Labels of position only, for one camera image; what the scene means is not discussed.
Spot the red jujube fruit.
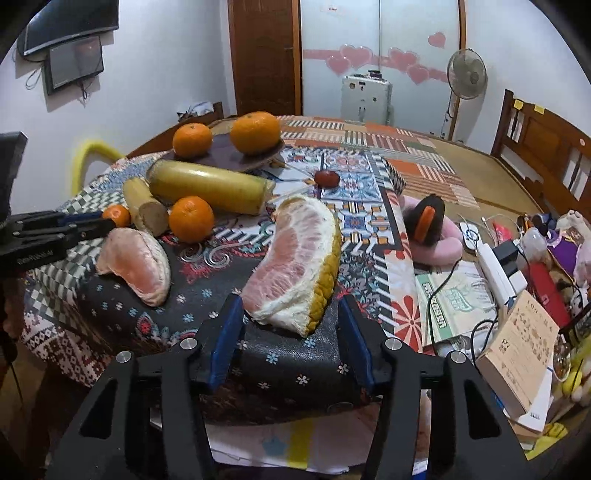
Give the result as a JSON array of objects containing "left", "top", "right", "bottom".
[{"left": 314, "top": 170, "right": 341, "bottom": 189}]

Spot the small orange tangerine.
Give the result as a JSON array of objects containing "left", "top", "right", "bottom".
[{"left": 102, "top": 204, "right": 132, "bottom": 228}]

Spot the clutter on footboard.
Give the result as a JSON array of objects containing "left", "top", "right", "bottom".
[{"left": 177, "top": 101, "right": 214, "bottom": 122}]

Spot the colourful patterned tablecloth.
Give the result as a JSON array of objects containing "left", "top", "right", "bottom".
[{"left": 22, "top": 147, "right": 423, "bottom": 423}]

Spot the large orange on plate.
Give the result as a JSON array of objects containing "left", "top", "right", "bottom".
[{"left": 229, "top": 111, "right": 280, "bottom": 155}]

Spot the white standing fan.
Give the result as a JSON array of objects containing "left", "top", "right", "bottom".
[{"left": 440, "top": 48, "right": 488, "bottom": 144}]

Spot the dark purple plate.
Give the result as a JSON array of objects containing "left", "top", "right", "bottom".
[{"left": 163, "top": 134, "right": 284, "bottom": 173}]

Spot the frosted sliding glass door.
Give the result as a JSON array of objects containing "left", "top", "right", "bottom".
[{"left": 300, "top": 1, "right": 466, "bottom": 136}]

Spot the wall mounted television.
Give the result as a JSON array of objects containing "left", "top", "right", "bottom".
[{"left": 17, "top": 0, "right": 119, "bottom": 57}]

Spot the yellow foam tube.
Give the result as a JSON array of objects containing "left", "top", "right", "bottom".
[{"left": 70, "top": 139, "right": 124, "bottom": 196}]

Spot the green white paper packet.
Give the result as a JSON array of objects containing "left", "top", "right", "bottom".
[{"left": 415, "top": 261, "right": 497, "bottom": 347}]

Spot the white metal appliance box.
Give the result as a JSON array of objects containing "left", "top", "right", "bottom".
[{"left": 341, "top": 70, "right": 394, "bottom": 125}]

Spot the peeled pink pomelo segment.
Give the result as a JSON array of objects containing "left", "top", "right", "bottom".
[{"left": 95, "top": 227, "right": 171, "bottom": 307}]

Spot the wooden footboard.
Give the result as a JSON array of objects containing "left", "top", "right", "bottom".
[{"left": 126, "top": 102, "right": 224, "bottom": 158}]

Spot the small wall monitor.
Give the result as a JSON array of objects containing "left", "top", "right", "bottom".
[{"left": 43, "top": 35, "right": 104, "bottom": 96}]

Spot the tan paperback book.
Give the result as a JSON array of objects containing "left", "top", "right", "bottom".
[{"left": 476, "top": 290, "right": 559, "bottom": 418}]

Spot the pink plush toy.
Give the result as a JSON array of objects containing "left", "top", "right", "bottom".
[{"left": 400, "top": 195, "right": 464, "bottom": 267}]

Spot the wooden headboard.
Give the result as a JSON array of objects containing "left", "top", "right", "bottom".
[{"left": 491, "top": 90, "right": 590, "bottom": 219}]

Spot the black orange headphone earcup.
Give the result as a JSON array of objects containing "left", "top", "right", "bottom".
[{"left": 404, "top": 194, "right": 445, "bottom": 247}]

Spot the red packet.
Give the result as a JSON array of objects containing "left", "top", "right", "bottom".
[{"left": 528, "top": 262, "right": 571, "bottom": 328}]

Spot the short yellow sugarcane piece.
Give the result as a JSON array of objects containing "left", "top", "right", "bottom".
[{"left": 122, "top": 177, "right": 168, "bottom": 237}]

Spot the brown wooden door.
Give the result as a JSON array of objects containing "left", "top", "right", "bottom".
[{"left": 228, "top": 0, "right": 303, "bottom": 115}]

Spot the long yellow sugarcane piece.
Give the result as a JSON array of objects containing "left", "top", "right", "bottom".
[{"left": 145, "top": 160, "right": 276, "bottom": 216}]

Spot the white power strip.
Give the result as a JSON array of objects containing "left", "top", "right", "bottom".
[{"left": 476, "top": 241, "right": 516, "bottom": 306}]

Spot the patchwork striped bed mat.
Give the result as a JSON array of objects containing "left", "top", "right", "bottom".
[{"left": 280, "top": 115, "right": 479, "bottom": 209}]

